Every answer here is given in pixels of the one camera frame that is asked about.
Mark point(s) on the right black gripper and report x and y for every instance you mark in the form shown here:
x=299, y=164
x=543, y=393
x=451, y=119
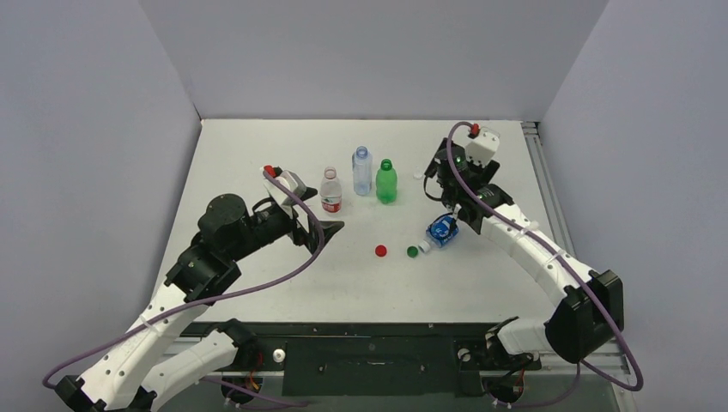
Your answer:
x=465, y=216

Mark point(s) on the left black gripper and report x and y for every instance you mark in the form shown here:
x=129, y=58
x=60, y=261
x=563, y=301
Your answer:
x=300, y=236

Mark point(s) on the red label clear bottle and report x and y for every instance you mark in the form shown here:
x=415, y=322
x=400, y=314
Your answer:
x=331, y=191

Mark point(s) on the green plastic bottle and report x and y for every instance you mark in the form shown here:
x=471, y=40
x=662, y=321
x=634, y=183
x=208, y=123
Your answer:
x=386, y=182

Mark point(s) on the blue label small bottle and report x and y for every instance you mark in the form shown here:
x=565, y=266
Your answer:
x=439, y=233

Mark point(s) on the clear bluish bottle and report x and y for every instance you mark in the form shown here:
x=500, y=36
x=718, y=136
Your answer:
x=362, y=162

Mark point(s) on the red bottle cap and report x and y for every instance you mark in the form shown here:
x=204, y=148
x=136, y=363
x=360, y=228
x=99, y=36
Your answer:
x=381, y=250

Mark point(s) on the green bottle cap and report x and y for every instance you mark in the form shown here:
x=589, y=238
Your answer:
x=412, y=251

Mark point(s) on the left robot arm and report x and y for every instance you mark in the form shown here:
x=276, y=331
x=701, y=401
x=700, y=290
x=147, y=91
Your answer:
x=131, y=376

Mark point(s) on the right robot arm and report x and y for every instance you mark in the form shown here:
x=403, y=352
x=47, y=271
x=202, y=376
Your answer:
x=588, y=305

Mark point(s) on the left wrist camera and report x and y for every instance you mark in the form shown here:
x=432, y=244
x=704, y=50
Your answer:
x=280, y=185

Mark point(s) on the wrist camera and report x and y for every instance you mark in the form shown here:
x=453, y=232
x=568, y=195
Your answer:
x=483, y=145
x=280, y=185

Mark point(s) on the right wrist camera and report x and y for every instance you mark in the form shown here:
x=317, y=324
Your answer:
x=483, y=145

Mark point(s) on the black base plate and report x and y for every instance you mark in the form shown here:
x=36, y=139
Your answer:
x=368, y=359

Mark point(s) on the aluminium frame rail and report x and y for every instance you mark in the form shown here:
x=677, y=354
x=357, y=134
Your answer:
x=610, y=356

